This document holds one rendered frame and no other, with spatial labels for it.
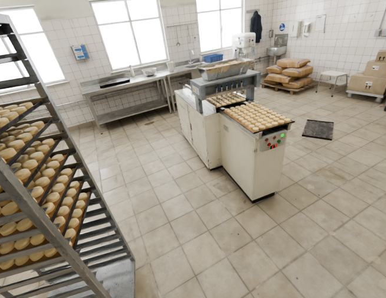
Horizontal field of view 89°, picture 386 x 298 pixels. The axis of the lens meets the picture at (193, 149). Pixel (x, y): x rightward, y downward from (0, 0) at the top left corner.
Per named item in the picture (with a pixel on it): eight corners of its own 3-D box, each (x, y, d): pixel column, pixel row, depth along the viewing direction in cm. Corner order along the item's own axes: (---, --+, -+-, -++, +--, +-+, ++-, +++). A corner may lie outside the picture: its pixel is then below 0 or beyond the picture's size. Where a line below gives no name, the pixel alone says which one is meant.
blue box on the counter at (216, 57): (210, 63, 475) (209, 57, 467) (203, 62, 498) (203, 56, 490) (224, 60, 489) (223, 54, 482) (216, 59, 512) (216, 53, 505)
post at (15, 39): (135, 258, 163) (9, 14, 73) (135, 262, 161) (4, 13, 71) (131, 259, 163) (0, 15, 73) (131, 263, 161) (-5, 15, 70)
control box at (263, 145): (259, 150, 173) (260, 136, 165) (282, 143, 178) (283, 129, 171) (261, 152, 170) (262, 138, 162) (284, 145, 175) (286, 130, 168)
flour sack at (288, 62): (273, 67, 510) (274, 60, 501) (284, 63, 527) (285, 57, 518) (299, 69, 457) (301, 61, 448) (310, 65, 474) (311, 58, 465)
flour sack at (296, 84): (295, 90, 465) (296, 83, 457) (280, 87, 497) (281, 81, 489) (314, 83, 492) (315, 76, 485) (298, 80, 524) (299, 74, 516)
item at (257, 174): (221, 169, 266) (218, 107, 218) (244, 162, 273) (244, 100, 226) (251, 206, 208) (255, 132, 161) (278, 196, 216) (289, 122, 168)
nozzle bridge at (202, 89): (193, 107, 243) (189, 80, 225) (244, 95, 259) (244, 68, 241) (203, 116, 216) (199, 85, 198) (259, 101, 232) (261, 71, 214)
